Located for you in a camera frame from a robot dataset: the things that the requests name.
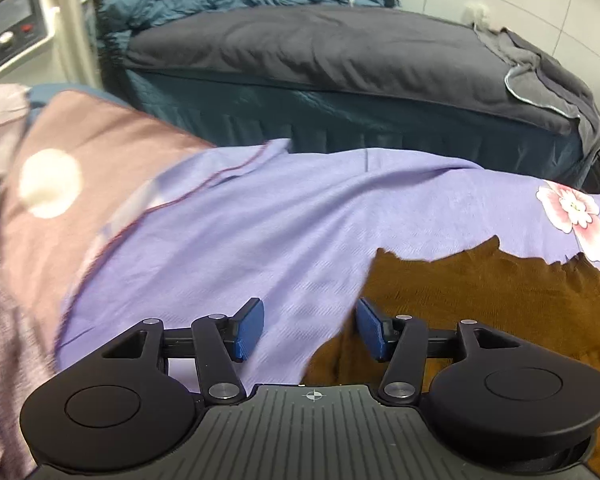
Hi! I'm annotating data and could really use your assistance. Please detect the pink striped cloth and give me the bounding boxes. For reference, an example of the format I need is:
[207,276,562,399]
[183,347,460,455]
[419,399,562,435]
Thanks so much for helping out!
[0,83,61,480]

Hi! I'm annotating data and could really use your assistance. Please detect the bed with teal skirt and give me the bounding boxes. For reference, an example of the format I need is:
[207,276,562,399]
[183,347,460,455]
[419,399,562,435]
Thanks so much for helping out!
[99,35,587,194]

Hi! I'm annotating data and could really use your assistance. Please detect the white appliance with screen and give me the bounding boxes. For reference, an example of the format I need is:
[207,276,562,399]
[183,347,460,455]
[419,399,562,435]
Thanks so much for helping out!
[0,0,104,92]

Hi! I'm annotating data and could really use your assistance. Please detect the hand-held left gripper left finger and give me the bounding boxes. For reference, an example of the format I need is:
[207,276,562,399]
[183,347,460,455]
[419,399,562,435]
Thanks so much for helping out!
[102,297,266,406]

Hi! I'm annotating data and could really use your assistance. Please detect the pink pillow with white dot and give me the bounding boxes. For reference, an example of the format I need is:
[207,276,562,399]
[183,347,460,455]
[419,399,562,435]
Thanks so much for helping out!
[0,89,293,343]

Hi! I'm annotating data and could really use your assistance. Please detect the white fluffy toy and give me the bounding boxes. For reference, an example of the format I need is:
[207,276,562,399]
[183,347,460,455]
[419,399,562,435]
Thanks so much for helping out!
[462,2,494,29]

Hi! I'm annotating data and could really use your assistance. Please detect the grey blanket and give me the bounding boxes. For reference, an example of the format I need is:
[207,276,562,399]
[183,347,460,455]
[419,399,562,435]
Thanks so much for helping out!
[122,7,600,150]

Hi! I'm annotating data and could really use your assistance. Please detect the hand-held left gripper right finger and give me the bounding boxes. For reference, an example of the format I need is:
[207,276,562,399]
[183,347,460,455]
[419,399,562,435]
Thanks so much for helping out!
[356,297,524,406]

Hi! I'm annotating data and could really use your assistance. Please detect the purple floral bedsheet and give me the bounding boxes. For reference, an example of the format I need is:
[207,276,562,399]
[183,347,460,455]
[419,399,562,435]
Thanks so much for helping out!
[55,137,600,391]

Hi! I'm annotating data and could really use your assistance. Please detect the brown knit garment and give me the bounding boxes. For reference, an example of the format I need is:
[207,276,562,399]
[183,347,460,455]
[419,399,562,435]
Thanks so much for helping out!
[304,234,600,466]

